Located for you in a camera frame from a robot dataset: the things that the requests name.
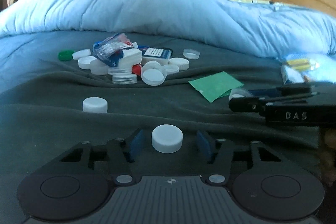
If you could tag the white bottle cap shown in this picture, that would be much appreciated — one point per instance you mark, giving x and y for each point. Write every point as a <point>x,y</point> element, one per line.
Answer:
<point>166,138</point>

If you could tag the clear lid near duvet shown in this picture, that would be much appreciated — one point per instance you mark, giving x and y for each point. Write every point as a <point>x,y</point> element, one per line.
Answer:
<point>191,54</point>

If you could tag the white cap on blanket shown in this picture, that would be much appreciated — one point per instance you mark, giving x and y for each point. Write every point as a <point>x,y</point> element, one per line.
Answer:
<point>95,105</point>

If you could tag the clear bag with batteries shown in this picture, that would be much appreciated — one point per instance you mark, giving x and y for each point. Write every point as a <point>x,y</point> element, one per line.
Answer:
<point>307,68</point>

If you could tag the clear plastic jar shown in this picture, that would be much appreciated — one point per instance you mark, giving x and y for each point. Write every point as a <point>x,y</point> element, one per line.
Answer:
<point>122,76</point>

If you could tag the green paper sheet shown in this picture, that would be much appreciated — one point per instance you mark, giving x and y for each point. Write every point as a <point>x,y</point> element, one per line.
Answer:
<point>215,86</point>

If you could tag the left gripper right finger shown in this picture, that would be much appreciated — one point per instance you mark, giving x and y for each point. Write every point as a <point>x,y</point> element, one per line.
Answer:
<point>233,164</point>

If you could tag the light blue duvet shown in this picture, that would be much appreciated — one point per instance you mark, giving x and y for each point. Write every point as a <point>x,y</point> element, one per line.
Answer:
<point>262,29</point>

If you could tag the green bottle cap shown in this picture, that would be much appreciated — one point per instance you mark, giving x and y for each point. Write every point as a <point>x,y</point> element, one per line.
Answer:
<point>66,55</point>

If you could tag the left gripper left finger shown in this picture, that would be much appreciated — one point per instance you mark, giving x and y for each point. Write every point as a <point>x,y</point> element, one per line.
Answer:
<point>112,159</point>

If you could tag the large white open cap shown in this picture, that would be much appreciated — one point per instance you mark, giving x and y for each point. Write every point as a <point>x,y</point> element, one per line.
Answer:
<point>153,77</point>

